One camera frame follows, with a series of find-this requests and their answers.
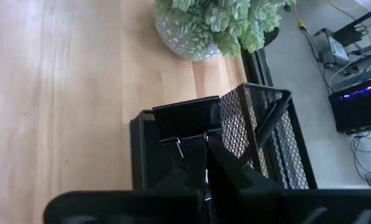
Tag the black mesh desk organizer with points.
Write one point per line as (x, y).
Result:
(235, 124)

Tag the black binder clip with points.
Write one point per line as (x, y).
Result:
(187, 118)

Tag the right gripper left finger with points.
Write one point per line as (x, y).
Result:
(191, 174)

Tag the black aluminium table frame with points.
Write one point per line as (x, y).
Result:
(257, 68)

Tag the black computer case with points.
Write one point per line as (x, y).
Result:
(356, 109)

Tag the grey power box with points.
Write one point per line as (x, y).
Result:
(331, 46)

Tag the green succulent in patterned pot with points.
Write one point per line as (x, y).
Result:
(223, 28)

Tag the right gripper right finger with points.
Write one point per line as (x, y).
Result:
(226, 174)

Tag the black pen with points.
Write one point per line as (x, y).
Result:
(272, 119)

